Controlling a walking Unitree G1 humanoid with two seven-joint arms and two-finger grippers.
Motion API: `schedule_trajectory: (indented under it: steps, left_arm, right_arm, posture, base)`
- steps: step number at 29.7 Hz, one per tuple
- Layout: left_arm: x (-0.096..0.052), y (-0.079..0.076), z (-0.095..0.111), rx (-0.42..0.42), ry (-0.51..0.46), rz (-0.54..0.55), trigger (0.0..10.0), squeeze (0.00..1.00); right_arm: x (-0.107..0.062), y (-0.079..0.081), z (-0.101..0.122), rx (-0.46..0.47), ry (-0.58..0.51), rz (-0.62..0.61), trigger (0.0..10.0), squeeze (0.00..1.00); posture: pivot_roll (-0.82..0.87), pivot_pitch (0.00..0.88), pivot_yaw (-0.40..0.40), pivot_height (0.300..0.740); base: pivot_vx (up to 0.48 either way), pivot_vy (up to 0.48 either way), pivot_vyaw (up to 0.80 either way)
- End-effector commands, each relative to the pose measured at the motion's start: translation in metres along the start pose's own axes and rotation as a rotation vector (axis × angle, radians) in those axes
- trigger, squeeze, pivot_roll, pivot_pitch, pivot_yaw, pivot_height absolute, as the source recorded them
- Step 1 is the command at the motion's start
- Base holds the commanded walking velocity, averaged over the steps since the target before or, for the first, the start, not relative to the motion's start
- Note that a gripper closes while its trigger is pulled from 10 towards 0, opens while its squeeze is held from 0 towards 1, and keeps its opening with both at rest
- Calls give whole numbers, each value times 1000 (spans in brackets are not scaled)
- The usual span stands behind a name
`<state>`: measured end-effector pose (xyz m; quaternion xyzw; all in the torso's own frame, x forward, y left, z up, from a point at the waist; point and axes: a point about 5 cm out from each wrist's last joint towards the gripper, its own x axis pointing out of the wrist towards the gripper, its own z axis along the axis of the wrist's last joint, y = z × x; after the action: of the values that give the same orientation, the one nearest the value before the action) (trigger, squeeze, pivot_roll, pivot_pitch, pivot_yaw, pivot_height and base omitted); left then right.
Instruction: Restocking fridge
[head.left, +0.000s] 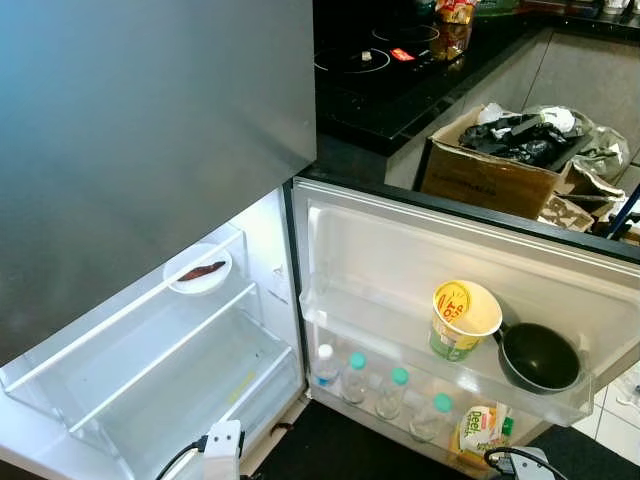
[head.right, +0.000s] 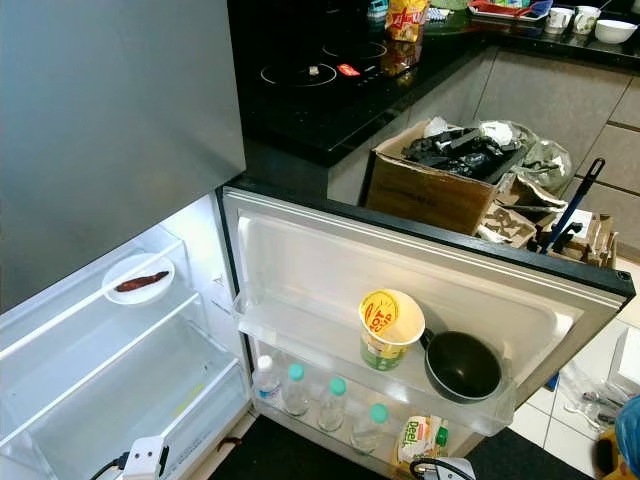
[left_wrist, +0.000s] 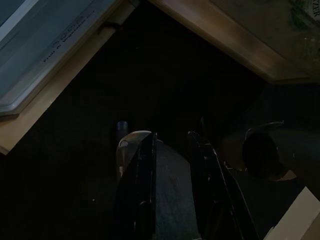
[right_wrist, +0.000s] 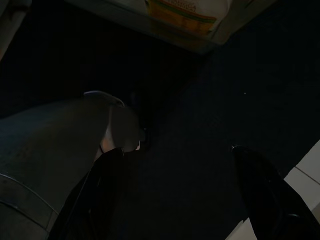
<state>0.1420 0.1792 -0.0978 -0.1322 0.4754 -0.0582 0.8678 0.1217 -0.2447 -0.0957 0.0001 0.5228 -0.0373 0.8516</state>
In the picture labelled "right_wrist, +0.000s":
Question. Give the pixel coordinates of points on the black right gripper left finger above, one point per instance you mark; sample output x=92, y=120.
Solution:
x=95, y=195

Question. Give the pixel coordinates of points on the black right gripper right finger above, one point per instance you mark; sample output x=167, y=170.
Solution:
x=270, y=200

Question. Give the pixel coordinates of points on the white fridge door shelf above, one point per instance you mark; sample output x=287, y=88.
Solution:
x=192, y=43

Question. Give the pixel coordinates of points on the yellow and white carton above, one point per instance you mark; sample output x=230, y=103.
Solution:
x=182, y=17

